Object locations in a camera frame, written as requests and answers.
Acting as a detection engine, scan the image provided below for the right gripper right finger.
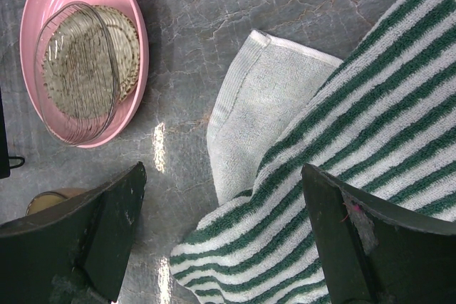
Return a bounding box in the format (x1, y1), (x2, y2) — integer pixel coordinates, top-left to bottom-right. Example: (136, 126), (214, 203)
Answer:
(301, 164), (455, 303)

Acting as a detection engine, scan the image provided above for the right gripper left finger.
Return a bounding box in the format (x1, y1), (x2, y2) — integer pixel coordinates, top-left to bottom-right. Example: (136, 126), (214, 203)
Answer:
(1, 162), (147, 303)

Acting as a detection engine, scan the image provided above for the beige patterned cup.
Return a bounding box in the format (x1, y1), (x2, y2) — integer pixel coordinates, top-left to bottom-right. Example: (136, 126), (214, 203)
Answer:
(26, 188), (86, 216)

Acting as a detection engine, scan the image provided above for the speckled beige plate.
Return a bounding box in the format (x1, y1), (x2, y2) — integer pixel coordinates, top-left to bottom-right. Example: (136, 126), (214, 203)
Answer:
(42, 5), (140, 119)

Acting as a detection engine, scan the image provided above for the pink plate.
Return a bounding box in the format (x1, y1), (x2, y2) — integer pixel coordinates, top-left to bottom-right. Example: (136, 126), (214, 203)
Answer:
(19, 0), (149, 149)

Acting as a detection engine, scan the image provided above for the green striped towel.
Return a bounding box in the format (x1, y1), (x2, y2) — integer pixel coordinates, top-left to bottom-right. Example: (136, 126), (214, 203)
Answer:
(170, 0), (455, 303)

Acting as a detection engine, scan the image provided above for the white folded cloth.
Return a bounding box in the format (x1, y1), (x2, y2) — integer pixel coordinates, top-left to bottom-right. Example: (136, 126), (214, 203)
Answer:
(207, 30), (342, 205)

